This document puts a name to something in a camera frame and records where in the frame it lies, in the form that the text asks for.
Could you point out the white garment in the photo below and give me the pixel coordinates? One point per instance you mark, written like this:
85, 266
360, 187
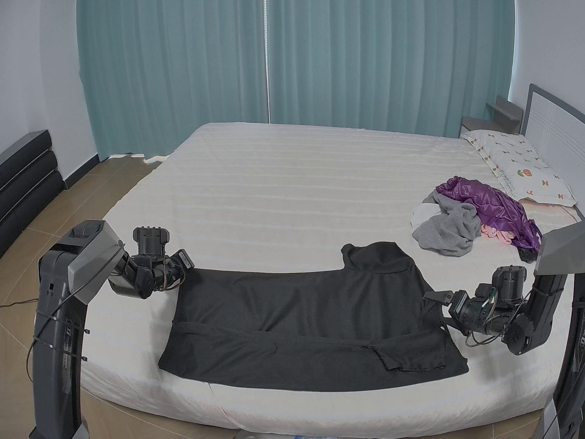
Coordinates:
422, 213

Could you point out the bed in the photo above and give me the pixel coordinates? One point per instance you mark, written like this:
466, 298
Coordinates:
297, 190

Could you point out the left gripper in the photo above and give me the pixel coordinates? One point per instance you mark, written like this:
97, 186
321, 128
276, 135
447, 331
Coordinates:
171, 273

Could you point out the small black garment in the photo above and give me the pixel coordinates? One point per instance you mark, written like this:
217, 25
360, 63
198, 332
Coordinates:
528, 255

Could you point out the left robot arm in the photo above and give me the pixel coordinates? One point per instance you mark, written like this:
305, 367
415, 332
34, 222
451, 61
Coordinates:
59, 313

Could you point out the black T-shirt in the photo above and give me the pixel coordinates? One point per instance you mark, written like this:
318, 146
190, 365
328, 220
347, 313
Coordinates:
310, 327

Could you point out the grey garment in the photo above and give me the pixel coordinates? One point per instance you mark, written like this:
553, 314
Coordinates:
450, 231

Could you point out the blue-green curtain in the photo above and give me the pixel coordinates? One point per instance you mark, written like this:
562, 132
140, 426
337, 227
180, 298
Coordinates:
388, 53
173, 62

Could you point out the grey bedside table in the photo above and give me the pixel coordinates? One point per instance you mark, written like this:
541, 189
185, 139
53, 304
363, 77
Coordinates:
496, 116

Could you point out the purple satin garment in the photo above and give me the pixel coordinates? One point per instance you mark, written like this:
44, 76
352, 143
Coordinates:
493, 204

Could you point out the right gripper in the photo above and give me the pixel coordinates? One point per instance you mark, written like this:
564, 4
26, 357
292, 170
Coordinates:
470, 316

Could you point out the white printed pillow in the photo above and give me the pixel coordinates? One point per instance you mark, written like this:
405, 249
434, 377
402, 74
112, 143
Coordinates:
521, 163

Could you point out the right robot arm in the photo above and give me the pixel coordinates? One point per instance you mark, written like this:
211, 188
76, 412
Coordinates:
544, 309

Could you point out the pink garment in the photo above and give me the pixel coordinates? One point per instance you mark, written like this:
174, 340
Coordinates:
496, 235

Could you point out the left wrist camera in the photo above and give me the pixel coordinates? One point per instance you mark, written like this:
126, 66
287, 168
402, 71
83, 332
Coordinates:
185, 259

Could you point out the black chest of drawers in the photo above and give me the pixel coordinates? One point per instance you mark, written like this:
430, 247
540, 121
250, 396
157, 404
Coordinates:
27, 176

